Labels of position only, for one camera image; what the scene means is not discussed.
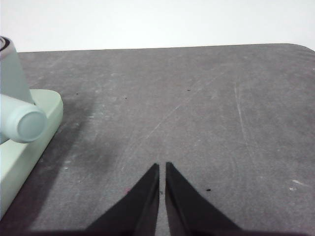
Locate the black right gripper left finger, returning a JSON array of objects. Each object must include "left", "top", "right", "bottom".
[{"left": 84, "top": 162, "right": 160, "bottom": 236}]

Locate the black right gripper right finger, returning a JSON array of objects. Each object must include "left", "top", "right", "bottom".
[{"left": 164, "top": 161, "right": 245, "bottom": 236}]

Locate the mint green breakfast machine base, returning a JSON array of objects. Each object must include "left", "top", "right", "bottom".
[{"left": 0, "top": 88, "right": 64, "bottom": 217}]

